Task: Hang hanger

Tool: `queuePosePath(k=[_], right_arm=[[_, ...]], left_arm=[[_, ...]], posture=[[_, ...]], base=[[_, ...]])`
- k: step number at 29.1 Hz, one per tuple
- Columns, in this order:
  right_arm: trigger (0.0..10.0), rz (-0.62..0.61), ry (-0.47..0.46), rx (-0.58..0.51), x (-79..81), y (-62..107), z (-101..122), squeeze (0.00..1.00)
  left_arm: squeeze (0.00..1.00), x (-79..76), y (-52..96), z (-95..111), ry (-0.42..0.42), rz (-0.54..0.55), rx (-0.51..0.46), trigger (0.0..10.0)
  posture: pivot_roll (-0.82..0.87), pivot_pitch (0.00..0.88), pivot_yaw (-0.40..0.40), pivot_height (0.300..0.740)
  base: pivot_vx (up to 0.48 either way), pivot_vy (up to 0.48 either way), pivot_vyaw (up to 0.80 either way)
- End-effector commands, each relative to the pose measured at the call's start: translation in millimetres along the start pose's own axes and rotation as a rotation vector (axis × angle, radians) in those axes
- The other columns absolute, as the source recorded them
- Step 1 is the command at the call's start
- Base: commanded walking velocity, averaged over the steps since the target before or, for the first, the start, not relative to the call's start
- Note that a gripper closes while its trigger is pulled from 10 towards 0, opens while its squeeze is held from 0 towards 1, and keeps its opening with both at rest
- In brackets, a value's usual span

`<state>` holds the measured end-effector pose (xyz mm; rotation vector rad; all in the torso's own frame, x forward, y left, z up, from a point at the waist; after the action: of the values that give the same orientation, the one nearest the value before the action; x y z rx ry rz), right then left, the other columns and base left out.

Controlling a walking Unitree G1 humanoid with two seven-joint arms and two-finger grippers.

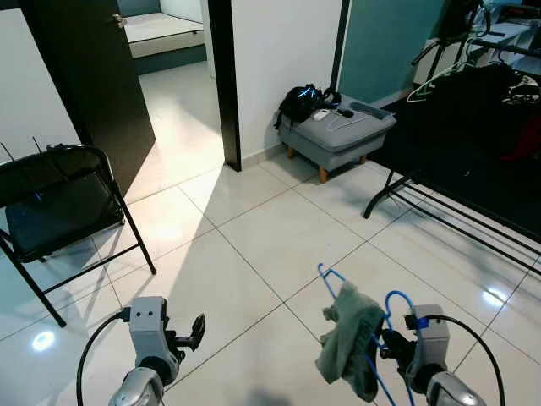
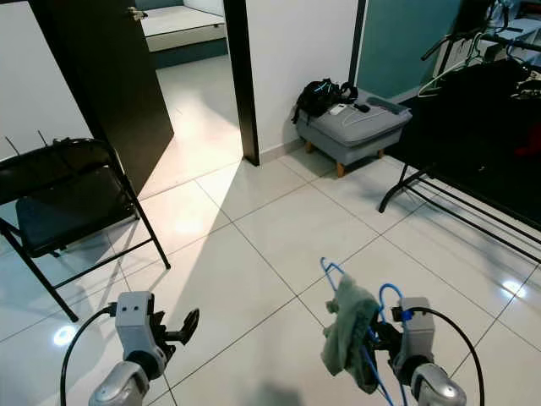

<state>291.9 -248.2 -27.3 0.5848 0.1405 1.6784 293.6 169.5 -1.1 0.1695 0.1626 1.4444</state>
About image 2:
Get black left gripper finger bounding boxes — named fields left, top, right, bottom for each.
left=173, top=308, right=201, bottom=346

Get grey-green shorts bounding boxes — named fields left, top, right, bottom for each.
left=321, top=275, right=384, bottom=395

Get blue plastic hanger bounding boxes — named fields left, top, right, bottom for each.
left=320, top=256, right=406, bottom=406

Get white hanger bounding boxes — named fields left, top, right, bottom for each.
left=418, top=47, right=489, bottom=99

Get black metal clothes rack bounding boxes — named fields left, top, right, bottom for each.
left=376, top=0, right=541, bottom=269

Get black folding chair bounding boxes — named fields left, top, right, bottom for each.
left=0, top=138, right=172, bottom=323

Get grey ottoman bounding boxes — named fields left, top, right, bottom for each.
left=296, top=91, right=414, bottom=179

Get black shorts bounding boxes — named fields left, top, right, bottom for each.
left=414, top=58, right=541, bottom=170

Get black backpack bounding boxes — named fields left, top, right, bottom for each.
left=292, top=78, right=359, bottom=126

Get black door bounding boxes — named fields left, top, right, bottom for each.
left=27, top=0, right=177, bottom=176

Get white bed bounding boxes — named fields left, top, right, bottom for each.
left=135, top=0, right=231, bottom=70

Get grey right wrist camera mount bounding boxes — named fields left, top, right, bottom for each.
left=397, top=298, right=437, bottom=381

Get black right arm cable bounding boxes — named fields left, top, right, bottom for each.
left=406, top=306, right=488, bottom=406

